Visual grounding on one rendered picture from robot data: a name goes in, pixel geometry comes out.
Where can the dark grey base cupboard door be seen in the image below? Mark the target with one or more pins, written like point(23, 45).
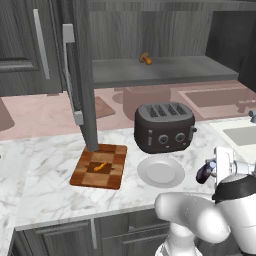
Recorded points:
point(63, 238)

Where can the white round plate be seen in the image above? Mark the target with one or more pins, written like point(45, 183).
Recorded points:
point(160, 171)

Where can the dark grey open wall cabinet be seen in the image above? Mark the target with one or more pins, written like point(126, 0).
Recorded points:
point(156, 70)

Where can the dark grey closed cabinet door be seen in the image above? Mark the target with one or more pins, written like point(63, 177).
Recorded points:
point(20, 46)

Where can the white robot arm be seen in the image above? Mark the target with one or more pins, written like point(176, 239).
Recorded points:
point(213, 216)

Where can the checkered wooden cutting board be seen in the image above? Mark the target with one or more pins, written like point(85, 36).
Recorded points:
point(100, 166)

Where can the dark grey four-slot toaster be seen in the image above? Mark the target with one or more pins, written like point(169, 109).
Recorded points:
point(163, 126)

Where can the grey tap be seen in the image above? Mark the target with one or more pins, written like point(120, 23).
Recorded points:
point(252, 116)

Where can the dark grey open cabinet door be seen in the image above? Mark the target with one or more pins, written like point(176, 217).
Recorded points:
point(87, 83)
point(233, 40)

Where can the white sink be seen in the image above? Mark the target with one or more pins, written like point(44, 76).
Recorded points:
point(238, 135)

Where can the dark grey base drawer front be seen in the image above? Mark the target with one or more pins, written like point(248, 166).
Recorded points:
point(133, 238)

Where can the orange shrimp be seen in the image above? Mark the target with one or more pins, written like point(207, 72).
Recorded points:
point(100, 166)

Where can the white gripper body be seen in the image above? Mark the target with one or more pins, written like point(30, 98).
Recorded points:
point(225, 165)

